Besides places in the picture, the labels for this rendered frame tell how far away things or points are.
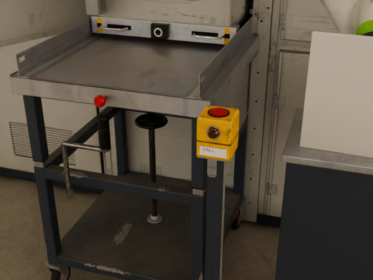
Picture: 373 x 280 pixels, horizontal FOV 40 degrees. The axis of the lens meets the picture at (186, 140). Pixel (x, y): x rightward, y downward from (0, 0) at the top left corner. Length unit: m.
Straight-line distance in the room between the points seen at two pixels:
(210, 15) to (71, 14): 0.60
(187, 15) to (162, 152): 0.72
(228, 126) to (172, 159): 1.20
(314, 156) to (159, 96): 0.44
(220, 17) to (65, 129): 1.01
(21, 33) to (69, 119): 0.56
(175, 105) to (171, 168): 0.95
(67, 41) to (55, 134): 0.78
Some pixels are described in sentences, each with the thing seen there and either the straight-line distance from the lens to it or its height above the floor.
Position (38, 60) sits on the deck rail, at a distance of 1.67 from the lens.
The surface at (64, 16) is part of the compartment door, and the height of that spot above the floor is 0.89.
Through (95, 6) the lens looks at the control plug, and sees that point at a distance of 1.81.
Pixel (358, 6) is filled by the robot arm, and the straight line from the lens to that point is 1.47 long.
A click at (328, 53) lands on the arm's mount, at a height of 1.00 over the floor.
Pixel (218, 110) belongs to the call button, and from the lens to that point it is 1.14.
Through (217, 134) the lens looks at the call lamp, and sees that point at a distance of 1.11.
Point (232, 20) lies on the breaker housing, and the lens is 1.80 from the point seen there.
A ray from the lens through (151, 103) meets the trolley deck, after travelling 1.41.
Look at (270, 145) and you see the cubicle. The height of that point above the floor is 0.39.
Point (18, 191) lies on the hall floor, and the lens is 2.67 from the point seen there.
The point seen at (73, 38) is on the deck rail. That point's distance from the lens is 1.85.
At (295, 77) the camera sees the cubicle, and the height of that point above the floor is 0.70.
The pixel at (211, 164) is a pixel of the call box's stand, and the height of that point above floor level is 0.78.
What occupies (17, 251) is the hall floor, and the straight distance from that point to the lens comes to 2.27.
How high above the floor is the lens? 1.36
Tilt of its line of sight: 27 degrees down
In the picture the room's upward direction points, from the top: straight up
